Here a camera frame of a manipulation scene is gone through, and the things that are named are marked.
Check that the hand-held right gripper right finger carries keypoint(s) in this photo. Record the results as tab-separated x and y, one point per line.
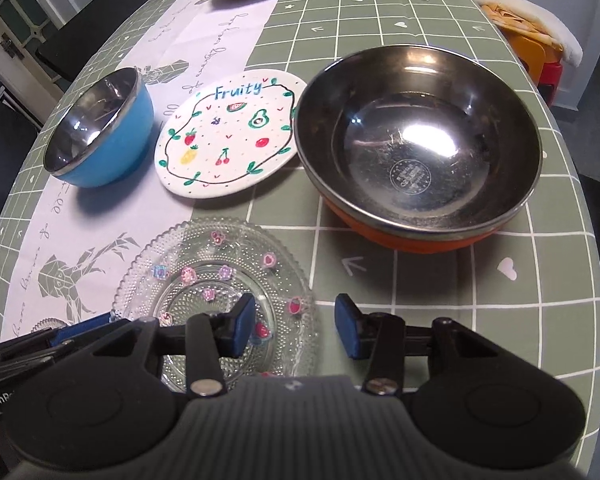
347	330

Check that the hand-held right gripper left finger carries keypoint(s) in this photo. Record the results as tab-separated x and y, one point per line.
242	325

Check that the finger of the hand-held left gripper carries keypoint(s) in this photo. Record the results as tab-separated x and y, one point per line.
80	329

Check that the clear beaded glass plate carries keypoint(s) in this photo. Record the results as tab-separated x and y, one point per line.
205	250

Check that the large orange steel-lined bowl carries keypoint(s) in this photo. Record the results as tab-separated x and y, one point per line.
405	160

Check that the blue steel-lined bowl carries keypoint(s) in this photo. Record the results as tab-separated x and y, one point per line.
120	150

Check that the white fruit-print plate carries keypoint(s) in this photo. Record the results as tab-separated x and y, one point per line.
220	150

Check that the metal door latch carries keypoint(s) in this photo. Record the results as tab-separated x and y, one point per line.
11	46

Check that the white printed table runner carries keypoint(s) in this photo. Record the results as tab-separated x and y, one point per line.
205	35

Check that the red plastic stool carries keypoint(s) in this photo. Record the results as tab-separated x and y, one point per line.
550	77

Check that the green glass panel door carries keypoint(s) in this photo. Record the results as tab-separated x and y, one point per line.
15	5

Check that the white fluffy cushion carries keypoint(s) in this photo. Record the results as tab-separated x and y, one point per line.
530	5

